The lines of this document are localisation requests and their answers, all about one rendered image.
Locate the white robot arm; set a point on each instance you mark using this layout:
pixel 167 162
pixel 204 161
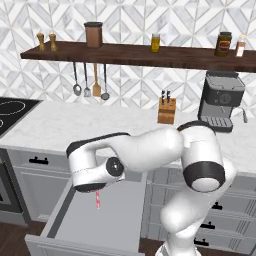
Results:
pixel 156 146

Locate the black hob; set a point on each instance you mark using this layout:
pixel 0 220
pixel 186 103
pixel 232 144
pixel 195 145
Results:
pixel 15 111

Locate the brown canister with dark lid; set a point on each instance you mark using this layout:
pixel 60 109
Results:
pixel 93 35

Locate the small white and red shaker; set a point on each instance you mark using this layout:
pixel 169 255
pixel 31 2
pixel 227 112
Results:
pixel 240 46

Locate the hanging metal spatula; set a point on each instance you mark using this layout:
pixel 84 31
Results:
pixel 87 91

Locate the hanging metal spoon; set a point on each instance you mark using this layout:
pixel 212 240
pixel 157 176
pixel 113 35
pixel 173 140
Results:
pixel 77 89

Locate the open grey drawer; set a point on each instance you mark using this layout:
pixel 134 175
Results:
pixel 110 216

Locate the oven with dark door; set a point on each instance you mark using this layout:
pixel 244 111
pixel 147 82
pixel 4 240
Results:
pixel 5 193

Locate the wooden pepper mill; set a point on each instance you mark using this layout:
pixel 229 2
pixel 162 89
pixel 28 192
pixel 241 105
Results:
pixel 53 42
pixel 41 41

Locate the grey cupboard door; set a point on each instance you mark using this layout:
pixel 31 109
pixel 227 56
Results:
pixel 40 193

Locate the dark jar with orange label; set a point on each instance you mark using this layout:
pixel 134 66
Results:
pixel 223 44

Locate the hanging wooden spatula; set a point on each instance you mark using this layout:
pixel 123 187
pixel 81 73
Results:
pixel 96 89

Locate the grey espresso machine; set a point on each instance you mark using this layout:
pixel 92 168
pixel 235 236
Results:
pixel 220 96

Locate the grey drawer front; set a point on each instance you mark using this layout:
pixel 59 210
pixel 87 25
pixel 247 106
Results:
pixel 163 182
pixel 230 244
pixel 243 206
pixel 20 159
pixel 233 227

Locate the yellow jar with dark lid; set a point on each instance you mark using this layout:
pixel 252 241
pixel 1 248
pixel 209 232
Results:
pixel 155 43

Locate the dark wooden wall shelf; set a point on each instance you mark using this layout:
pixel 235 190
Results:
pixel 133 55

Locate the wooden knife block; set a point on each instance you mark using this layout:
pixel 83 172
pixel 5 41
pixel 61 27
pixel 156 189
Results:
pixel 166 113

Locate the pink striped straw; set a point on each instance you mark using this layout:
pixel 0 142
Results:
pixel 98 200

